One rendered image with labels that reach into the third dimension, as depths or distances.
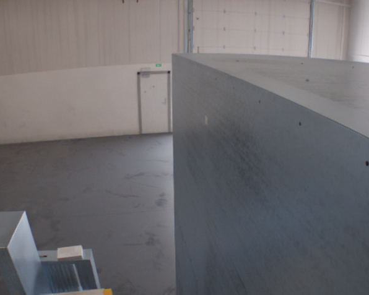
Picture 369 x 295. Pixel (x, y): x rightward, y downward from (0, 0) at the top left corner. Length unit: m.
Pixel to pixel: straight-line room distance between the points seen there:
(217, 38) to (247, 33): 1.14
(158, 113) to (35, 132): 4.39
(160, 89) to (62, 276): 7.41
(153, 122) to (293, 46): 5.86
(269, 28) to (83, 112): 7.07
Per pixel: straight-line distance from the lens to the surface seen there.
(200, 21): 10.21
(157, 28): 10.04
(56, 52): 10.26
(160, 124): 10.45
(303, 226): 0.54
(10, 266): 3.23
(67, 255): 3.92
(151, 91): 10.15
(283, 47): 11.37
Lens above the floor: 3.31
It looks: 21 degrees down
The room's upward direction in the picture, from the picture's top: straight up
